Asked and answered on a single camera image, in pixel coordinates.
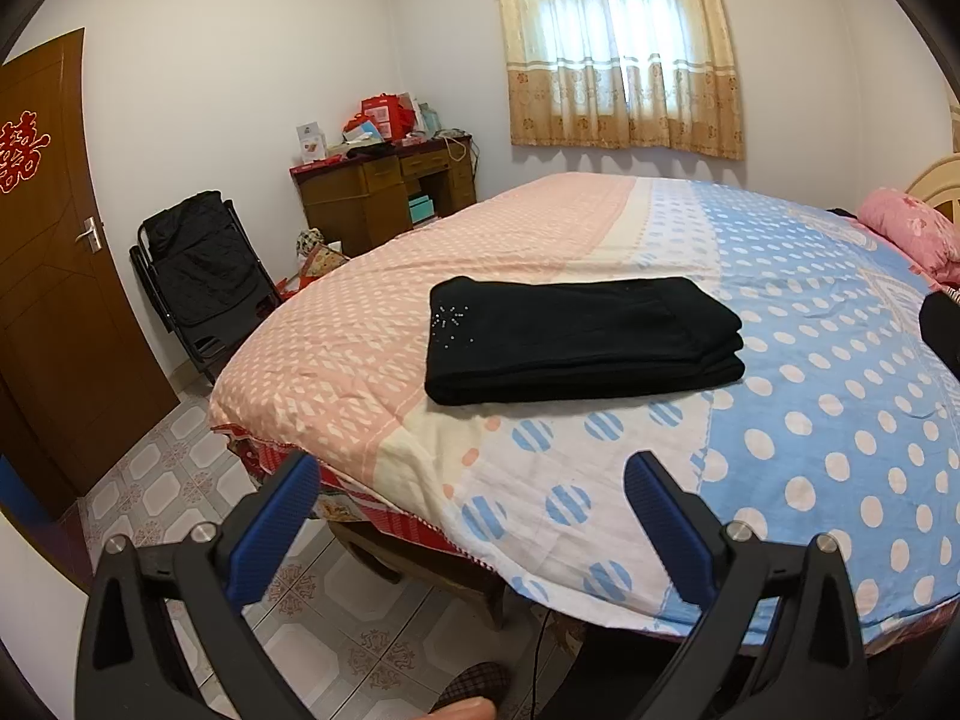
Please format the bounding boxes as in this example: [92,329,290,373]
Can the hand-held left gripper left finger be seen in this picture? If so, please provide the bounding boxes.
[75,450,323,720]

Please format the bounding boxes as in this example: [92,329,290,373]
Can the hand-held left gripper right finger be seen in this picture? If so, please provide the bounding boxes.
[624,450,871,720]

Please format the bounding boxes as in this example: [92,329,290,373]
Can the black pants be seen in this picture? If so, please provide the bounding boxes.
[424,277,746,406]

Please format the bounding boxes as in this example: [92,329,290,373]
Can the person's left hand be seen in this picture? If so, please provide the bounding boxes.
[430,697,498,720]

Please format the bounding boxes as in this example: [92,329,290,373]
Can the red patterned bed sheet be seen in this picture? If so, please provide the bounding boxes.
[217,424,496,567]

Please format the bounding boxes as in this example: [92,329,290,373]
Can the pink floral pillow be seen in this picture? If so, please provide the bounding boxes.
[856,187,960,286]

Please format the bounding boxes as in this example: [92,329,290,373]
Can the cream wooden headboard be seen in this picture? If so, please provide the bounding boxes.
[906,152,960,226]

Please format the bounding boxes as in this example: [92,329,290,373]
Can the bed with polka-dot quilt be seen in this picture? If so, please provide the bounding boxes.
[208,172,960,646]

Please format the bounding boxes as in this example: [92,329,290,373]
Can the dark checked slipper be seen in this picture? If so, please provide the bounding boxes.
[429,662,514,713]

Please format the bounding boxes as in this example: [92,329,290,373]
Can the black folding chair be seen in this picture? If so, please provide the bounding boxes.
[129,191,284,383]

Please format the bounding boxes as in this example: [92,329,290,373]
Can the patterned gift bag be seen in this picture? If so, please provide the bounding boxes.
[295,229,351,292]

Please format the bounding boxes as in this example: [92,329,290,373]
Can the brown wooden door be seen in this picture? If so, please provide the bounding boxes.
[0,28,181,522]

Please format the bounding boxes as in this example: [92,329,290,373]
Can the brown wooden desk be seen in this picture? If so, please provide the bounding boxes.
[289,133,479,256]

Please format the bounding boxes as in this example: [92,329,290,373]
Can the white printed box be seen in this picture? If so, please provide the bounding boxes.
[295,122,329,164]

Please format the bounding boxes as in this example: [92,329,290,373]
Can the beige patterned window curtain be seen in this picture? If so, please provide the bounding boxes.
[489,0,746,161]

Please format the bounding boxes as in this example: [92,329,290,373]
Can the red gift box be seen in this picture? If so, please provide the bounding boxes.
[361,94,416,143]

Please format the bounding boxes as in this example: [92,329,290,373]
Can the red paper door decoration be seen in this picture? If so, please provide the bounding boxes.
[0,114,52,194]

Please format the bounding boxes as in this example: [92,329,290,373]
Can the black cable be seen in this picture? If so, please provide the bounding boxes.
[529,607,557,720]

